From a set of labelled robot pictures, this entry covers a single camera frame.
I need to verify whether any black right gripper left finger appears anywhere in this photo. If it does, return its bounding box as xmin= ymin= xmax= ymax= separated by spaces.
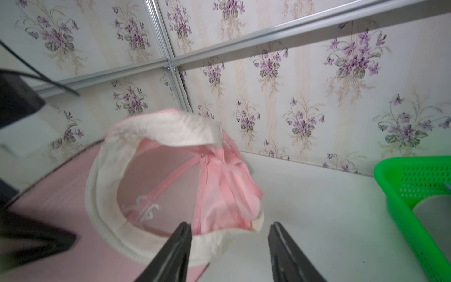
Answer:
xmin=135 ymin=222 xmax=192 ymax=282

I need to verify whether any light blue baseball cap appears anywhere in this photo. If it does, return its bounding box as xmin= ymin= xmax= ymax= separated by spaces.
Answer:
xmin=413 ymin=183 xmax=451 ymax=262

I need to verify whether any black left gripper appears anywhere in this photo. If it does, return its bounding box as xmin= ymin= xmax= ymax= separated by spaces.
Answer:
xmin=1 ymin=70 xmax=45 ymax=129

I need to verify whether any pink baseball cap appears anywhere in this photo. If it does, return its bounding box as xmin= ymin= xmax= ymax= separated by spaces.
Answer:
xmin=1 ymin=109 xmax=264 ymax=282

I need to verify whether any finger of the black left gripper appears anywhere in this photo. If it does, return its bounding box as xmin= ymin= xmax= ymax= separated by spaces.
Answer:
xmin=1 ymin=210 xmax=77 ymax=271

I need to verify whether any green plastic basket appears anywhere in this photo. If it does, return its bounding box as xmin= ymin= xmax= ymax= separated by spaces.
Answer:
xmin=373 ymin=156 xmax=451 ymax=282

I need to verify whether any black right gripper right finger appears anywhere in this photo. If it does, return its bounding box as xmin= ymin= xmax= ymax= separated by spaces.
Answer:
xmin=268 ymin=222 xmax=326 ymax=282

